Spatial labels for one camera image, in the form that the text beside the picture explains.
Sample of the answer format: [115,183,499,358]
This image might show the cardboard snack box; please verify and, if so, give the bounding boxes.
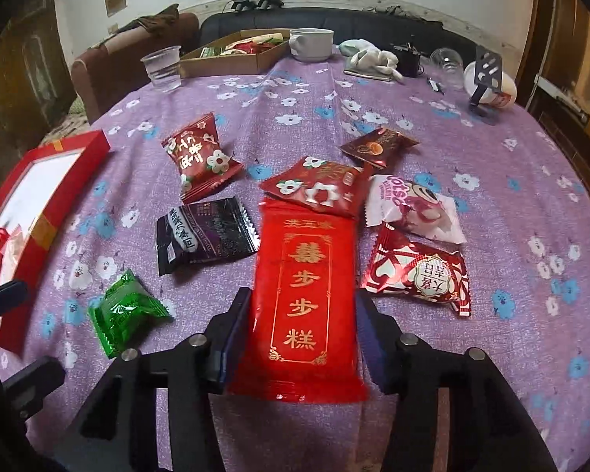
[179,29,289,78]

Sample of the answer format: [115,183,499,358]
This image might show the red heart snack packet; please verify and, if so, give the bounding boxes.
[361,224,472,317]

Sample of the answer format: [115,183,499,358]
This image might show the white ceramic mug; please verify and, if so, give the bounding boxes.
[289,28,334,63]

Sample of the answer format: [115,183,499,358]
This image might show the red white flower packet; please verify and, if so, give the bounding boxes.
[260,156,373,219]

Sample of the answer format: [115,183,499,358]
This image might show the black leather sofa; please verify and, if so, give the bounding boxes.
[199,7,476,64]

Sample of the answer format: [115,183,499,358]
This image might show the small wall plaque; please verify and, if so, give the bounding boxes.
[104,0,127,17]

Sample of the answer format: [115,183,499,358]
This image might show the long red cake packet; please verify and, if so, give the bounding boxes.
[228,198,367,404]

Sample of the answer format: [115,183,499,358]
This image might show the empty clear plastic cup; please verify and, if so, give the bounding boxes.
[430,47,465,90]

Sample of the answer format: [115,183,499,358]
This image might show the dark brown snack packet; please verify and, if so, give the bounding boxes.
[340,127,420,170]

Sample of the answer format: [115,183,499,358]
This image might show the brown armchair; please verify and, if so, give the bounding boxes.
[70,3,200,123]

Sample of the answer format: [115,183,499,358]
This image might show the wooden cabinet doors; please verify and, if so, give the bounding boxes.
[0,0,76,186]

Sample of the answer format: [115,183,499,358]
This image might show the green snack packet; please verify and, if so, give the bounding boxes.
[88,269,172,359]

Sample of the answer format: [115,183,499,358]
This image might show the red flower snack packet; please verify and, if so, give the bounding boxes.
[160,112,244,205]

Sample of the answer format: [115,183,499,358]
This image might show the black purple snack packet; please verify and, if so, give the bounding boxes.
[155,197,261,276]

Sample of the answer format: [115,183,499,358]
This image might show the red gift box tray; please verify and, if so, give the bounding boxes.
[0,130,111,353]

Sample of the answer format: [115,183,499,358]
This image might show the pink lotso snack packet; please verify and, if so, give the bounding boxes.
[364,175,467,245]

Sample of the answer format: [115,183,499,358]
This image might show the purple floral tablecloth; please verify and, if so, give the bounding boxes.
[0,51,590,472]

